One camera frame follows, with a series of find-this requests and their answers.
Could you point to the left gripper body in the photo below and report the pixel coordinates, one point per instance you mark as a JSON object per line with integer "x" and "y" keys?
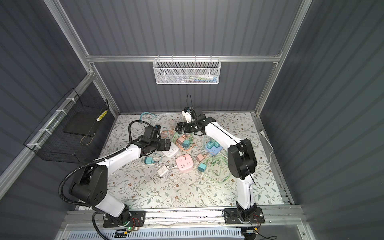
{"x": 159, "y": 145}

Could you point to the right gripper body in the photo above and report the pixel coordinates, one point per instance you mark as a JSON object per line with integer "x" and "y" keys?
{"x": 189, "y": 128}

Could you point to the teal USB charger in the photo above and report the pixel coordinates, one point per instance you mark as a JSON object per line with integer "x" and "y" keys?
{"x": 210, "y": 144}
{"x": 202, "y": 167}

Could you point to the blue power strip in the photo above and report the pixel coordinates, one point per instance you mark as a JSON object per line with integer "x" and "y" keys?
{"x": 213, "y": 151}

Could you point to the pink power strip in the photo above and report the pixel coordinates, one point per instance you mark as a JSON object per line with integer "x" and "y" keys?
{"x": 184, "y": 163}

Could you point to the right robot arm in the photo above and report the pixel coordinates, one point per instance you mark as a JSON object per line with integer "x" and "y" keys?
{"x": 241, "y": 156}

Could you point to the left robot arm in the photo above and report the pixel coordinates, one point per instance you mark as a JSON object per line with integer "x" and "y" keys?
{"x": 90, "y": 184}

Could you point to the light green USB charger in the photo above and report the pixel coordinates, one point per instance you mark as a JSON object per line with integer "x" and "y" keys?
{"x": 216, "y": 144}

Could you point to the white power adapter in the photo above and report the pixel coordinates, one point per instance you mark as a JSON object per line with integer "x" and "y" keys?
{"x": 163, "y": 171}

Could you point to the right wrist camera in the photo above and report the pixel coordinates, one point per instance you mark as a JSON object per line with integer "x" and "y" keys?
{"x": 187, "y": 113}

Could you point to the white wire basket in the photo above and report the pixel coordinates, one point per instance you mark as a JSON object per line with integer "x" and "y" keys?
{"x": 193, "y": 71}

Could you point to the black wire basket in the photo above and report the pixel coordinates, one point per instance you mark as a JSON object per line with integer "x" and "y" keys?
{"x": 77, "y": 132}

